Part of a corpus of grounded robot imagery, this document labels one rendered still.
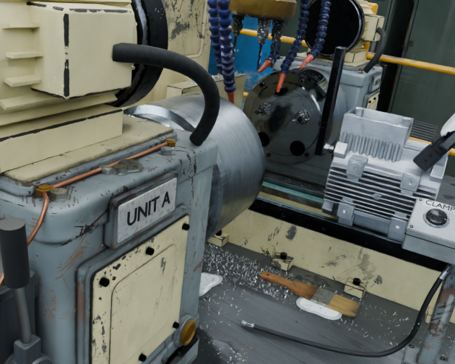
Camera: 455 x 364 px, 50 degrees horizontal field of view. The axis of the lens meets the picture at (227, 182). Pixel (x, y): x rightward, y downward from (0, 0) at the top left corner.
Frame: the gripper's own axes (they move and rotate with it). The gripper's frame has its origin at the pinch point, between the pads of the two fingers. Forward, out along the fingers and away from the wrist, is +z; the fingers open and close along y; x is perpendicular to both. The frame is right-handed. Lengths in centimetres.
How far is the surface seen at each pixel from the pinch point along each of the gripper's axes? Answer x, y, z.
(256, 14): 41.9, -1.4, 1.0
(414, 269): -13.8, -1.3, 17.0
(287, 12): 38.6, 3.6, -1.9
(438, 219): -5.6, -19.8, 0.5
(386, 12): 72, 331, 20
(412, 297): -17.8, -1.3, 21.6
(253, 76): 194, 560, 219
